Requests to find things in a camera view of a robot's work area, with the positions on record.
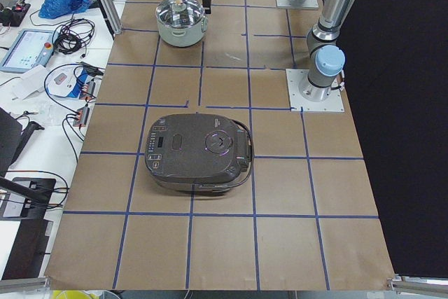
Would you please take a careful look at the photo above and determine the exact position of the blue plastic bag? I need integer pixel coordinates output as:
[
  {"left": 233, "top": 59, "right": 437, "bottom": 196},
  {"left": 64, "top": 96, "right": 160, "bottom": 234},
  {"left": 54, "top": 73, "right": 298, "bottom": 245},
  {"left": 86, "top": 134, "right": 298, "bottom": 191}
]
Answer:
[{"left": 38, "top": 0, "right": 95, "bottom": 19}]

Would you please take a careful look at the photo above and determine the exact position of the pale green electric pot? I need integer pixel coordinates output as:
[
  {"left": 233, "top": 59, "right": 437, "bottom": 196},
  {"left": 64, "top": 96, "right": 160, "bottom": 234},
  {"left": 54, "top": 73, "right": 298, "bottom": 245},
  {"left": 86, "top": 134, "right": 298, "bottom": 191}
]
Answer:
[{"left": 157, "top": 14, "right": 208, "bottom": 48}]

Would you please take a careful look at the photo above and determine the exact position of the dark grey rice cooker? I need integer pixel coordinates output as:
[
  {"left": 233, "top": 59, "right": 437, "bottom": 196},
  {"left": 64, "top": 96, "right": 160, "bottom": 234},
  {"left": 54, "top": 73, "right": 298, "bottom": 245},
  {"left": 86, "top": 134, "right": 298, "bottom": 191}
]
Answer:
[{"left": 145, "top": 113, "right": 254, "bottom": 193}]

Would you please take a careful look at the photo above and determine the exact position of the teach pendant tablet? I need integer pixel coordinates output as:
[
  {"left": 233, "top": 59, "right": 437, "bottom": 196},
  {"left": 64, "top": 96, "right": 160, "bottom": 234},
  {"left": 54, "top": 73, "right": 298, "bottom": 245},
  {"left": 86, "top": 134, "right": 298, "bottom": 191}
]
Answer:
[{"left": 1, "top": 29, "right": 54, "bottom": 74}]

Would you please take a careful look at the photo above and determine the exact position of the black coiled cable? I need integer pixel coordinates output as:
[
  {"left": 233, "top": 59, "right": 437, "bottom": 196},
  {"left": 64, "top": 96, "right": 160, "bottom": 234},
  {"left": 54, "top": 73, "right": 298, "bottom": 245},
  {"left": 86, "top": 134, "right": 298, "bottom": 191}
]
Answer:
[{"left": 54, "top": 20, "right": 96, "bottom": 55}]

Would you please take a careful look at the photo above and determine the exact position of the glass pot lid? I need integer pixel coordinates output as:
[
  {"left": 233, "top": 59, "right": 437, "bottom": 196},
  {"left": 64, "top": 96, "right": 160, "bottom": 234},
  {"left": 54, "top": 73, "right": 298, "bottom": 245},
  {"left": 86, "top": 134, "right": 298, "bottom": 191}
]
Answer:
[{"left": 155, "top": 0, "right": 205, "bottom": 28}]

